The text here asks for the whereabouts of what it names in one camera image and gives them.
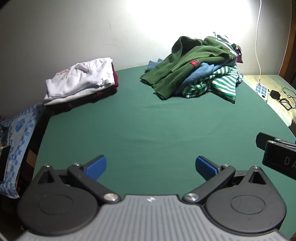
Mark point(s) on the dark red folded garment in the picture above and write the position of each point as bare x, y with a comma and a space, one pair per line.
114, 76

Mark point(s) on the black power adapter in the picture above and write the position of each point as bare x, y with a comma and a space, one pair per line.
274, 94

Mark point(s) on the blue sweater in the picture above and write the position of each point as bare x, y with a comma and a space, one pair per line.
198, 74

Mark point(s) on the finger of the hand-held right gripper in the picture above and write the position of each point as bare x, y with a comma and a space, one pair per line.
277, 157
260, 140

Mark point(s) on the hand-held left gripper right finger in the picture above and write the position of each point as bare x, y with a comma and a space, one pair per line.
204, 168

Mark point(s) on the white power strip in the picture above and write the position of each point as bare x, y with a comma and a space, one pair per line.
261, 90

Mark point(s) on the white folded shirt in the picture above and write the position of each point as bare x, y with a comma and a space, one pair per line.
78, 78

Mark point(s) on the blue floral cloth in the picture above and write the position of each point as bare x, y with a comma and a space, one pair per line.
20, 129

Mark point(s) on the green white striped shirt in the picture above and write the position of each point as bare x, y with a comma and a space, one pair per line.
225, 83

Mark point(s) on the pale grey folded garment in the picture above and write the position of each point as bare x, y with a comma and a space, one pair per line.
57, 98

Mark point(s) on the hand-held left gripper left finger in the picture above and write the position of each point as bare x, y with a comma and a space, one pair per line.
96, 166

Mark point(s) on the wooden door frame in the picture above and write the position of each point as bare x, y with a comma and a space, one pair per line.
290, 58

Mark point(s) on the green table cover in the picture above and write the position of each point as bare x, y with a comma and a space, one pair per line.
138, 127

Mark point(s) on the green white-striped sweater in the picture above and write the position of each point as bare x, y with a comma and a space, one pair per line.
185, 58

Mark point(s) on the red plaid shirt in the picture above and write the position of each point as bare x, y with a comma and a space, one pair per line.
239, 55

